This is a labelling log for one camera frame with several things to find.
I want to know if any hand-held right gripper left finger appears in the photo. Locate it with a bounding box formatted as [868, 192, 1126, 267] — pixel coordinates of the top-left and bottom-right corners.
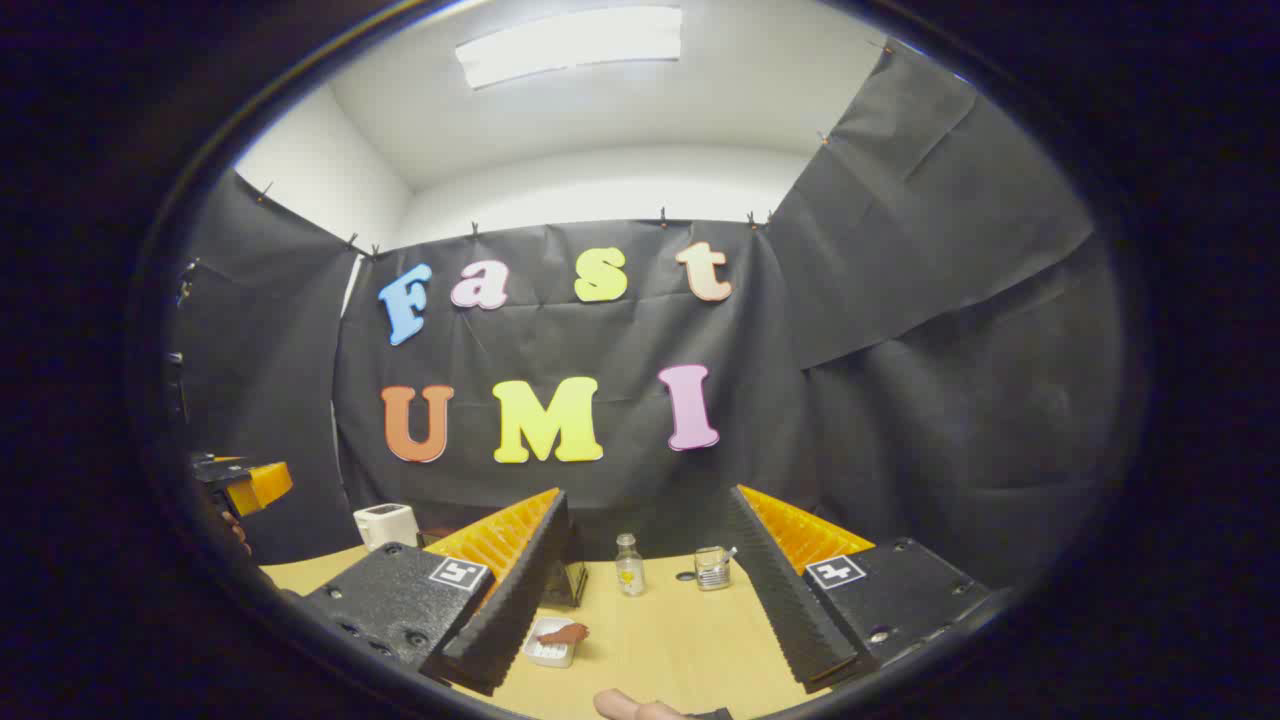
[300, 488, 573, 698]

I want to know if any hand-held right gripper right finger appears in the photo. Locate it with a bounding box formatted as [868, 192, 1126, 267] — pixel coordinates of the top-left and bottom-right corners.
[727, 485, 993, 694]

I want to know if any white rectangular tray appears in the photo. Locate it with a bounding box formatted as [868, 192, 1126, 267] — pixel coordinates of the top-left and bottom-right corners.
[523, 616, 581, 669]

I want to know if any clear glass bottle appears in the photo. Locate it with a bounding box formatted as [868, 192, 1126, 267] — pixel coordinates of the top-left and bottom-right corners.
[615, 533, 646, 598]

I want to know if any white toaster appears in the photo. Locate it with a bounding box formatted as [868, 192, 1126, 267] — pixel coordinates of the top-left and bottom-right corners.
[353, 503, 420, 552]

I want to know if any black backdrop cloth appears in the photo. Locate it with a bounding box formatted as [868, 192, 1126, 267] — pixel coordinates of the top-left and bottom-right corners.
[165, 40, 1126, 591]

